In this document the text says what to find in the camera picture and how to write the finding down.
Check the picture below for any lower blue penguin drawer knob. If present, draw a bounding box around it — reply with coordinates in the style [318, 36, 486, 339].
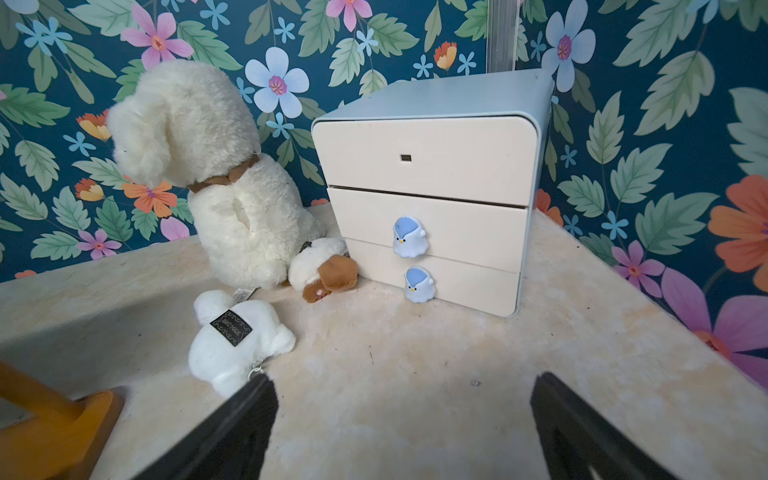
[404, 266, 436, 304]

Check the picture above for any large cream plush dog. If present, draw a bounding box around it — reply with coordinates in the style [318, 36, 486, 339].
[107, 59, 326, 289]

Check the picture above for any orange wooden two-tier shelf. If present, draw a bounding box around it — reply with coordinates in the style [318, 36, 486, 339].
[1, 363, 124, 479]

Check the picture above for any upper blue penguin drawer knob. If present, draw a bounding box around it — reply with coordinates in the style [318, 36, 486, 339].
[393, 216, 429, 258]

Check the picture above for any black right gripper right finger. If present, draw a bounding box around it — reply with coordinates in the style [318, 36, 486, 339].
[530, 372, 674, 479]

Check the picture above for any white three drawer cabinet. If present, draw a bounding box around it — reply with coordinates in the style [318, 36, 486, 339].
[311, 69, 554, 317]

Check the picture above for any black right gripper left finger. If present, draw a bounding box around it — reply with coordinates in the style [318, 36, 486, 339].
[136, 373, 279, 479]

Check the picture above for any blue penguin drawer knob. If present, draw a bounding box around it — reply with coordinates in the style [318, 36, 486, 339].
[404, 266, 436, 304]
[393, 216, 429, 258]

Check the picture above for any small brown white plush toy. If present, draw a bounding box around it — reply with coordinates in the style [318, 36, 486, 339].
[288, 237, 359, 304]

